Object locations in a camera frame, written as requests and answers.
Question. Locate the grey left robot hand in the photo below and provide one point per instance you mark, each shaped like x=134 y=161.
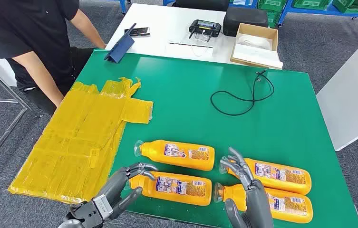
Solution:
x=119 y=188

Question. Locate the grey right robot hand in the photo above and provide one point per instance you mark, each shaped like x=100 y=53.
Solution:
x=257 y=204

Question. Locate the orange detergent bottle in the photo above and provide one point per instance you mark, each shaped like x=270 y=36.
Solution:
x=279 y=185
x=292 y=217
x=149 y=188
x=156 y=152

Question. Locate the yellow taped cardboard sheet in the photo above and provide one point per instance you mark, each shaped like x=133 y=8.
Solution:
x=71 y=141

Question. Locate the tablet in blue case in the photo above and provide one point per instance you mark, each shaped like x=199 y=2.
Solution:
x=120 y=48

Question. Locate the white side table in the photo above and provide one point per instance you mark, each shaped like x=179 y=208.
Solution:
x=349 y=94

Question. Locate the white foam sheet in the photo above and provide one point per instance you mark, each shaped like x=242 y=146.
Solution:
x=257 y=56

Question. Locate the black smartphone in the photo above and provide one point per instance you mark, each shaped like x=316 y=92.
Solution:
x=141 y=31

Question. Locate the thin black strip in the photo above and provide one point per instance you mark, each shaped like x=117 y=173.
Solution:
x=191 y=44

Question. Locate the open cardboard box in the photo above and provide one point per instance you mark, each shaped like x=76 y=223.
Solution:
x=245 y=28

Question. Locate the black handheld controller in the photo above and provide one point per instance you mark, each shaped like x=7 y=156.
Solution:
x=204 y=30

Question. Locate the green plastic crate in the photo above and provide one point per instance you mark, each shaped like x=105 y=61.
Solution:
x=311 y=3
x=273 y=19
x=355 y=4
x=271 y=4

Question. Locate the black carry case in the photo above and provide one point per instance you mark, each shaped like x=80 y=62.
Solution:
x=245 y=17

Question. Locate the person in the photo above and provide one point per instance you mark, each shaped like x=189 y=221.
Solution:
x=24 y=25

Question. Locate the blue metal rack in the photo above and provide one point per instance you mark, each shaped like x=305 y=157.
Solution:
x=311 y=12

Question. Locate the black chair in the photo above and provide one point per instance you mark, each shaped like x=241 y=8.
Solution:
x=200 y=3

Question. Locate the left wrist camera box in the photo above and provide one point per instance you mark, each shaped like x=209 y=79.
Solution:
x=101 y=206

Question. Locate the grey metal frame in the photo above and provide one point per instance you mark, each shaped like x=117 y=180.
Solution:
x=8 y=132

